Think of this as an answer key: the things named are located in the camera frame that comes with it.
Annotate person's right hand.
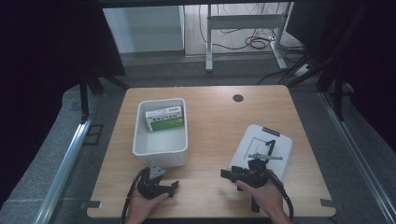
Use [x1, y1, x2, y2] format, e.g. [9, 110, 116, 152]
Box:
[235, 178, 289, 219]

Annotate black curtain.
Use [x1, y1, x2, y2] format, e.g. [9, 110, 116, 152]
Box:
[286, 0, 396, 153]
[0, 0, 127, 209]

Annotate white power strip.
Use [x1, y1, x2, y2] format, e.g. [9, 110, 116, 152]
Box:
[294, 63, 314, 78]

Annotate aluminium rail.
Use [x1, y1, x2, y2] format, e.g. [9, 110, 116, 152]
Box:
[319, 91, 396, 218]
[33, 114, 95, 224]

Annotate person's left hand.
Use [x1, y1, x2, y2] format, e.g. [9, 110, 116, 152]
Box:
[124, 191, 169, 220]

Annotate black stand legs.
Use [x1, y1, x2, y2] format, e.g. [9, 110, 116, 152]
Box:
[285, 52, 356, 123]
[78, 70, 131, 123]

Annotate green and white box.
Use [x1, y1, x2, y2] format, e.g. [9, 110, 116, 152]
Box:
[145, 105, 186, 133]

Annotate black floor cables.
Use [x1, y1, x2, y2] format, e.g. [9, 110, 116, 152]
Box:
[199, 3, 307, 86]

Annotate white flat rectangular lid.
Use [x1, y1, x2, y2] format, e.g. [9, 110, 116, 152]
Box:
[228, 123, 294, 182]

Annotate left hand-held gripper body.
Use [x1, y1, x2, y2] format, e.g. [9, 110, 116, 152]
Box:
[136, 164, 171, 201]

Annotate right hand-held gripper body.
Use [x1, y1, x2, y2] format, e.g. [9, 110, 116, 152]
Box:
[234, 139, 284, 189]

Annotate white cabinet panel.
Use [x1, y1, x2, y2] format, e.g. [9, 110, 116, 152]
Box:
[102, 5, 186, 54]

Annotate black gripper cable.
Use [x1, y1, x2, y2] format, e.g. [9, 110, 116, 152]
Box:
[266, 170, 295, 222]
[120, 167, 149, 224]

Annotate white plastic bin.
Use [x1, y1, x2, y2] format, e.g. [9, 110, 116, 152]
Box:
[132, 97, 190, 169]

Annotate white metal desk frame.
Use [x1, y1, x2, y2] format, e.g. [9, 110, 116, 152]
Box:
[205, 2, 295, 74]

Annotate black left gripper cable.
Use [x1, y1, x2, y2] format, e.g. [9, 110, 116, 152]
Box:
[120, 167, 149, 224]

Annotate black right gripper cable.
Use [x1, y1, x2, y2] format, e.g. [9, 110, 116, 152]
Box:
[266, 170, 295, 222]

